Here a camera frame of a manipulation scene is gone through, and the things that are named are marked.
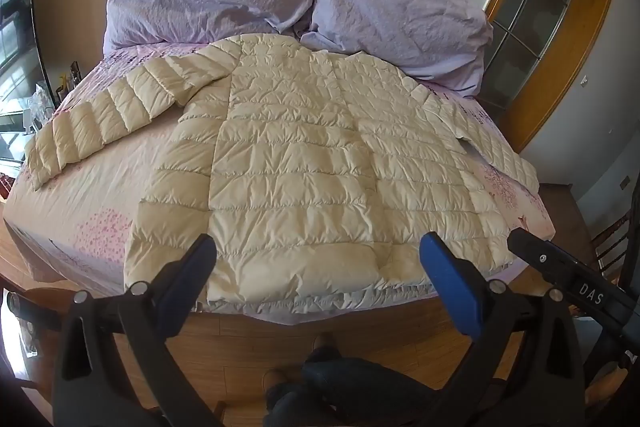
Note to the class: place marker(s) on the person's leg in dark trousers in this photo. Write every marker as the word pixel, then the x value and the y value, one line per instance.
pixel 287 407
pixel 370 382

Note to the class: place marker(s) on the dark framed window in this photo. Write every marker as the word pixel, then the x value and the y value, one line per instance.
pixel 17 32

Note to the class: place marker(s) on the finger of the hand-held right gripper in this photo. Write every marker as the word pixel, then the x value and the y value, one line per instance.
pixel 542 257

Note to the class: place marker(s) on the dark wooden chair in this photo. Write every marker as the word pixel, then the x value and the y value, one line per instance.
pixel 612 242

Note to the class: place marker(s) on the bedside clutter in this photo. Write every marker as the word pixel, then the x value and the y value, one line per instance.
pixel 55 92

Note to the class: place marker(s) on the cream puffer jacket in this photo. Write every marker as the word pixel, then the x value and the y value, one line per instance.
pixel 310 167

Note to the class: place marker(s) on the person's brown shoe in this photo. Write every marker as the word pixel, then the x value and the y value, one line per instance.
pixel 326 341
pixel 274 382

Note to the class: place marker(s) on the bed with floral pink sheet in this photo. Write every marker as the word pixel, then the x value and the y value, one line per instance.
pixel 100 187

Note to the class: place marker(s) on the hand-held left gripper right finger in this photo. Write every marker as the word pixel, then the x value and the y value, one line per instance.
pixel 447 277

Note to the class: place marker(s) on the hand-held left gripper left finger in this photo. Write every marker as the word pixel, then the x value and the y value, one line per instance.
pixel 187 272

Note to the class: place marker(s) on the grey wall socket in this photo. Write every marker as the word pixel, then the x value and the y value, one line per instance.
pixel 625 181

